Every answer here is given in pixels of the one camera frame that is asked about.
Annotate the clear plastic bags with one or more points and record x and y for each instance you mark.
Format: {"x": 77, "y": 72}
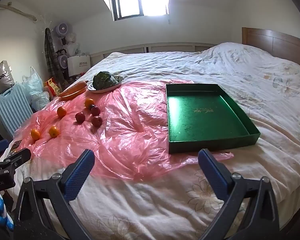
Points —
{"x": 71, "y": 42}

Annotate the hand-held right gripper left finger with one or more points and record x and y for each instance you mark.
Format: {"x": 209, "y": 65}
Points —
{"x": 80, "y": 172}

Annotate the purple fan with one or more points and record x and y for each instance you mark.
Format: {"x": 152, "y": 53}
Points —
{"x": 62, "y": 28}
{"x": 62, "y": 61}

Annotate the wooden headboard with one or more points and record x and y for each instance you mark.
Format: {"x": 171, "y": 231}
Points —
{"x": 272, "y": 40}

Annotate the red apple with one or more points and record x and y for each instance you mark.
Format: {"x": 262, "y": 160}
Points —
{"x": 80, "y": 117}
{"x": 96, "y": 110}
{"x": 96, "y": 121}

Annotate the wall pipe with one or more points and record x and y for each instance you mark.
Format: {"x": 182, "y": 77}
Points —
{"x": 17, "y": 11}

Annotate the clear bluish plastic bag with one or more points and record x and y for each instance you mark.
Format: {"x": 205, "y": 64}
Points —
{"x": 33, "y": 86}

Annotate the person's left hand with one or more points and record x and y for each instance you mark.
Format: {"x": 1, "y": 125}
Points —
{"x": 1, "y": 216}

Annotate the small dark packet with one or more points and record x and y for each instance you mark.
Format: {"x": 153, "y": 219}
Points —
{"x": 15, "y": 147}

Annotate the white plate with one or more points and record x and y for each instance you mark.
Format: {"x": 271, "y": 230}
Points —
{"x": 107, "y": 88}

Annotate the light blue suitcase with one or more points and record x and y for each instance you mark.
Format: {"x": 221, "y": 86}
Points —
{"x": 12, "y": 105}

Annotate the green shallow box tray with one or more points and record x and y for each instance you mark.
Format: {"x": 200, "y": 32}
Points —
{"x": 202, "y": 120}

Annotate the pink plastic sheet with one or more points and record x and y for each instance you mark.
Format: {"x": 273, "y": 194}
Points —
{"x": 130, "y": 130}

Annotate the plaid scarf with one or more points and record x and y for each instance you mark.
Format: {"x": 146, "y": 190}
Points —
{"x": 49, "y": 52}

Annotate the leafy green vegetable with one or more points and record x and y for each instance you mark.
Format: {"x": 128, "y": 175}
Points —
{"x": 105, "y": 80}

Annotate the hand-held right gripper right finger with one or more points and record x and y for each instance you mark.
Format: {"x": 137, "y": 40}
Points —
{"x": 212, "y": 172}

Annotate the white carton box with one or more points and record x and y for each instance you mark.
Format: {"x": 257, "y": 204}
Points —
{"x": 78, "y": 65}

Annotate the silver white bag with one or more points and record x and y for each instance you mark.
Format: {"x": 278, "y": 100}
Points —
{"x": 1, "y": 75}

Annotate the orange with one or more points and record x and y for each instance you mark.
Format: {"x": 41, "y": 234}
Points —
{"x": 89, "y": 102}
{"x": 35, "y": 134}
{"x": 61, "y": 111}
{"x": 54, "y": 131}

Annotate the red yellow packet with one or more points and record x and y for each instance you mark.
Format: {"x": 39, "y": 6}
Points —
{"x": 52, "y": 87}

